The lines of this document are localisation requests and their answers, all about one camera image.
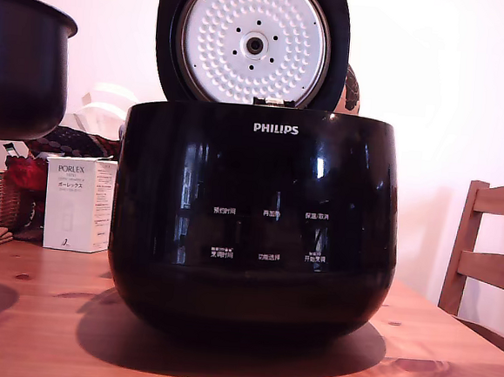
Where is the black cooking pot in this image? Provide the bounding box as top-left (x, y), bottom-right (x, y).
top-left (0, 0), bottom-right (81, 145)

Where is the black Philips rice cooker body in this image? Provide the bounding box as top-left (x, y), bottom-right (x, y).
top-left (101, 94), bottom-right (408, 358)

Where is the dark patterned round jar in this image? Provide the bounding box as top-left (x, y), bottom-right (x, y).
top-left (341, 63), bottom-right (366, 117)

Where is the white fabric bundle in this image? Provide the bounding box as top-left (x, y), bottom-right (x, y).
top-left (59, 79), bottom-right (139, 139)

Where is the dark dotted patterned cloth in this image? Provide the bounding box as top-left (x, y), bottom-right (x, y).
top-left (22, 122), bottom-right (122, 165)

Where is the white Porlex cardboard box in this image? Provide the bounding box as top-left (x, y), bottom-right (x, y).
top-left (39, 152), bottom-right (119, 255)

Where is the red fabric object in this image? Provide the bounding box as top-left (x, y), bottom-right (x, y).
top-left (0, 153), bottom-right (50, 231)

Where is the wooden chair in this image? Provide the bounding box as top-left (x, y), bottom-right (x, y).
top-left (433, 177), bottom-right (504, 360)

